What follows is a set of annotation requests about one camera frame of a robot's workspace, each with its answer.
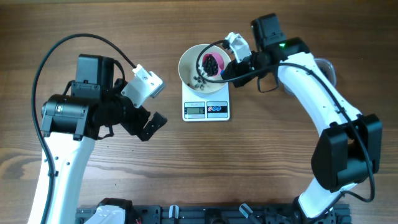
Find white digital kitchen scale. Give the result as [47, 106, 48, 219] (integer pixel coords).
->
[182, 83, 230, 122]

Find black beans in bowl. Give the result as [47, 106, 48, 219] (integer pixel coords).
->
[188, 73, 207, 91]

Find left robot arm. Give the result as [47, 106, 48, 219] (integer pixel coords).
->
[28, 54, 167, 223]

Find pink scoop blue handle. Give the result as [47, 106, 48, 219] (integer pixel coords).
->
[202, 52, 224, 76]

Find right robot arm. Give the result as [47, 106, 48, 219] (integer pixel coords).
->
[221, 14, 382, 223]

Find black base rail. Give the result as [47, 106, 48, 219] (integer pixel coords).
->
[74, 203, 352, 224]

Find white bowl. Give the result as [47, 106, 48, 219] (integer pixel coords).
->
[178, 44, 231, 94]

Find right camera black cable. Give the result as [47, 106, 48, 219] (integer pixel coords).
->
[195, 39, 376, 224]

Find black beans in scoop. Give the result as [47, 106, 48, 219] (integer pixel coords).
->
[202, 54, 218, 77]

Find left camera black cable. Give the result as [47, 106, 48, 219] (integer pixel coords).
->
[30, 33, 137, 224]

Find camera black cable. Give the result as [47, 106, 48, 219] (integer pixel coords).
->
[195, 39, 376, 224]
[30, 33, 137, 224]

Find clear plastic container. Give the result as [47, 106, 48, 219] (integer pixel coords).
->
[277, 53, 336, 96]

